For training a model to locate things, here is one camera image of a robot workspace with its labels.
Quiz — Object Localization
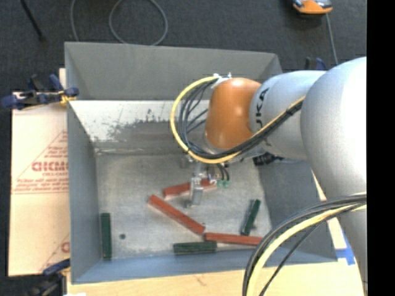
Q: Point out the red-brown flat block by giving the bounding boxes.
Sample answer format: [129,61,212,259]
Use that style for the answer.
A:
[147,194,206,236]
[162,178,218,201]
[203,232,265,247]

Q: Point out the black cylinder on white bracket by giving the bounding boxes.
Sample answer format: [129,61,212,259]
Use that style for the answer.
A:
[239,151,285,167]

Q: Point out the brown cardboard board, red print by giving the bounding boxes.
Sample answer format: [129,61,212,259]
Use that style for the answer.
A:
[7,67,72,278]

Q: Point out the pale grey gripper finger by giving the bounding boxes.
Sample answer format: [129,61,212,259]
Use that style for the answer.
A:
[192,184,205,207]
[189,176,199,200]

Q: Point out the dark green flat block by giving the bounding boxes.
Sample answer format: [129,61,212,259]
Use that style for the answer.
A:
[172,240,218,255]
[240,199,262,237]
[99,212,113,261]

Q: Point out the grey metal bin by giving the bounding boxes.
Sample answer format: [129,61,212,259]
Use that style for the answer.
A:
[64,41,338,285]

